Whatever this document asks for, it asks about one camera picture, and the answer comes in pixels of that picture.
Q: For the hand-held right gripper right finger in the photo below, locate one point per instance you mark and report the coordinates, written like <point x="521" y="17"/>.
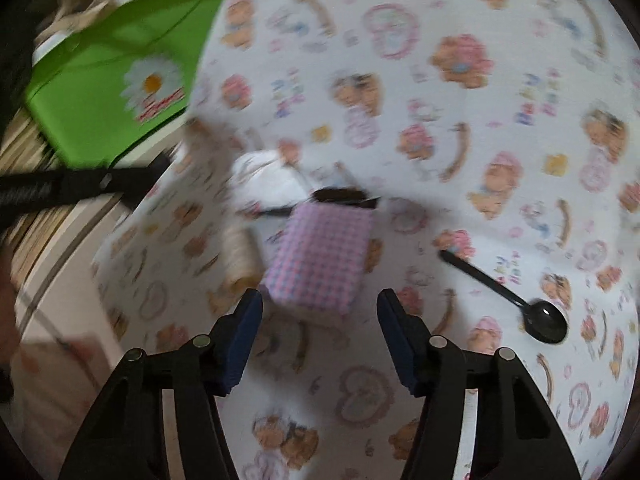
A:
<point x="397" y="330"/>

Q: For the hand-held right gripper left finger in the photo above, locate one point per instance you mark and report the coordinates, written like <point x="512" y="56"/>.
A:
<point x="244" y="330"/>

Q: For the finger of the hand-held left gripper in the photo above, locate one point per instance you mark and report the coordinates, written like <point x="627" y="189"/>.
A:
<point x="90" y="182"/>

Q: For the pink checked box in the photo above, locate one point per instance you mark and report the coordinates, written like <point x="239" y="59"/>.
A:
<point x="320" y="255"/>

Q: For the green bin with daisy print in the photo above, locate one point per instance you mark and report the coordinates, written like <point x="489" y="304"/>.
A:
<point x="100" y="50"/>

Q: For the black plastic spoon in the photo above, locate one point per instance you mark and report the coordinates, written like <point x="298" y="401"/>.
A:
<point x="545" y="320"/>

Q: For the white tissue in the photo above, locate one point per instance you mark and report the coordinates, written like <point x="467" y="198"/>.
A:
<point x="270" y="180"/>

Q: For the beige paper roll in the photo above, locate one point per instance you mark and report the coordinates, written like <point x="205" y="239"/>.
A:
<point x="242" y="255"/>

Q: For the black plastic utensil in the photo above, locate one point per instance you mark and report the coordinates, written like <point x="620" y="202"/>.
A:
<point x="340" y="196"/>

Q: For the beige cardboard scrap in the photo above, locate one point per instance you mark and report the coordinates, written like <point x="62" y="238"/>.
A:
<point x="75" y="17"/>

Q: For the bear printed white blanket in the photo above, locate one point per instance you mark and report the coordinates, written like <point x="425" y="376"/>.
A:
<point x="390" y="160"/>

